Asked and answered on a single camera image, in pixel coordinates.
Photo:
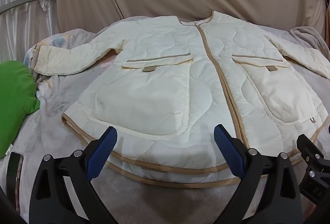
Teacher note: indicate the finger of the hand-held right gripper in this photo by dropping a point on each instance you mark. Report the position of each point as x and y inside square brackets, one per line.
[308, 148]

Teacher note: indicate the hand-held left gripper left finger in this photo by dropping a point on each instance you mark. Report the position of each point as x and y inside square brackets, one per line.
[104, 146]

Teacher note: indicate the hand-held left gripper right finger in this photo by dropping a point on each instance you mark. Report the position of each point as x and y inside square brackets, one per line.
[228, 146]

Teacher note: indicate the cream quilted jacket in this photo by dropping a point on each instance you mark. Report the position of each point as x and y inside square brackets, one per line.
[165, 95]

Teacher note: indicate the floral bed sheet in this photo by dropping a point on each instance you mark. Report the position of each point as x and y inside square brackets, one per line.
[49, 121]

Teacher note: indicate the black smartphone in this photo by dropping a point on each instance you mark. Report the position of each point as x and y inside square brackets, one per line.
[13, 177]

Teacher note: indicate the green pillow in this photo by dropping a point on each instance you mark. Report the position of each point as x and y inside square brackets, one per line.
[15, 105]

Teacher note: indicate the grey blanket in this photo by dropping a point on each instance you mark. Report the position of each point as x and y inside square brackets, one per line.
[313, 36]

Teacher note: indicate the silver satin curtain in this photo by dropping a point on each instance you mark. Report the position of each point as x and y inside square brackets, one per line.
[28, 15]

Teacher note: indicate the grey metal rail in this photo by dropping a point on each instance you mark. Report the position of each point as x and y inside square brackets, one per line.
[23, 0]

